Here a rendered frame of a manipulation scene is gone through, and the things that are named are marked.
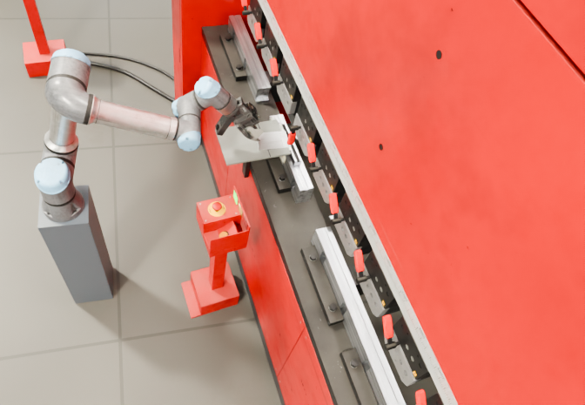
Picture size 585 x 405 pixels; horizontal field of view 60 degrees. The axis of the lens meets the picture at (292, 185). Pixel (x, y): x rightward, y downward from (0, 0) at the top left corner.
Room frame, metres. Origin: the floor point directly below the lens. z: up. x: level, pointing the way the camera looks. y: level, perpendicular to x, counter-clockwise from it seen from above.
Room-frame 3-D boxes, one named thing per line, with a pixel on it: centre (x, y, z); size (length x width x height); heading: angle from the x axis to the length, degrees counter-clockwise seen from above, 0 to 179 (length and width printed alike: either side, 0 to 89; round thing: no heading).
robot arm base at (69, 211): (0.88, 0.83, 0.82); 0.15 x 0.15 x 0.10
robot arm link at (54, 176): (0.89, 0.83, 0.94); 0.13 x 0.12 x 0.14; 20
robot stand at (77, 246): (0.88, 0.83, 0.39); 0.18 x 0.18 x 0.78; 26
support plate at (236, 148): (1.27, 0.20, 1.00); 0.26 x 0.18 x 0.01; 123
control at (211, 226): (1.02, 0.23, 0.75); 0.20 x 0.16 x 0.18; 35
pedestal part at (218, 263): (1.02, 0.23, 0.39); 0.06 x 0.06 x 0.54; 35
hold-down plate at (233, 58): (1.83, 0.45, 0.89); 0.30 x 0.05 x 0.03; 33
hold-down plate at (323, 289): (0.81, -0.20, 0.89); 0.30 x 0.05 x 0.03; 33
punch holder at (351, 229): (0.87, -0.23, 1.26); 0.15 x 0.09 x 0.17; 33
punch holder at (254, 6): (1.71, 0.31, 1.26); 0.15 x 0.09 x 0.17; 33
